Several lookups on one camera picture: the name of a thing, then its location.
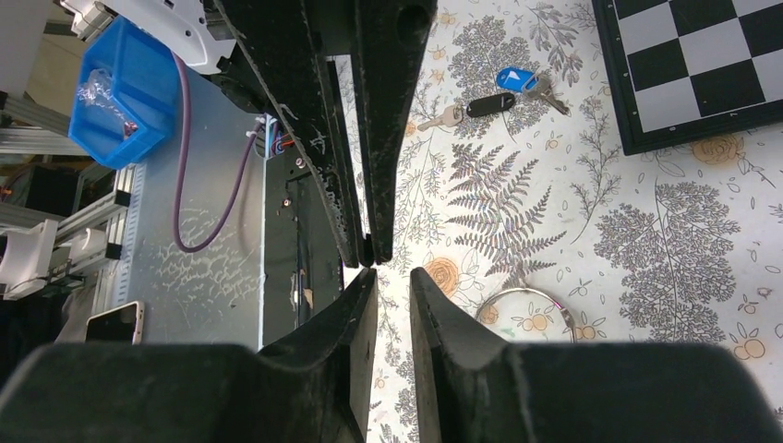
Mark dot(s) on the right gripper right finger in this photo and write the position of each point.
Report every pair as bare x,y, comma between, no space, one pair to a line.
473,386

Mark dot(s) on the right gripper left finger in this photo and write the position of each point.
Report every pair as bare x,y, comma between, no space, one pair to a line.
312,385

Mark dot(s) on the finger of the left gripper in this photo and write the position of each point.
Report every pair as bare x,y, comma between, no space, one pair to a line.
283,42
390,39

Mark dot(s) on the metal keyring with keys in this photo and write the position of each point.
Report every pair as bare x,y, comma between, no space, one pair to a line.
526,315

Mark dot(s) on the blue tag key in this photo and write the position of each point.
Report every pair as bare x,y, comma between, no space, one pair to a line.
532,85

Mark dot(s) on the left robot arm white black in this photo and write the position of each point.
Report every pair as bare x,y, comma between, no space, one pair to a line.
340,76

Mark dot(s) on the blue plastic bin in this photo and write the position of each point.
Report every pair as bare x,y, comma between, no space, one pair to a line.
127,95

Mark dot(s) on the floral patterned mat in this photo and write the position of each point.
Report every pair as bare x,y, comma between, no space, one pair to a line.
680,244

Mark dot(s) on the smartphone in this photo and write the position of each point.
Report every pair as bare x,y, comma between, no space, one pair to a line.
120,324

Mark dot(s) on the black white chessboard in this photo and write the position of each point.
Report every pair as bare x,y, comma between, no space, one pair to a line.
681,71

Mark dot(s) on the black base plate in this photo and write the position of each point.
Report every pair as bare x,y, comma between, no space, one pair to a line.
303,271

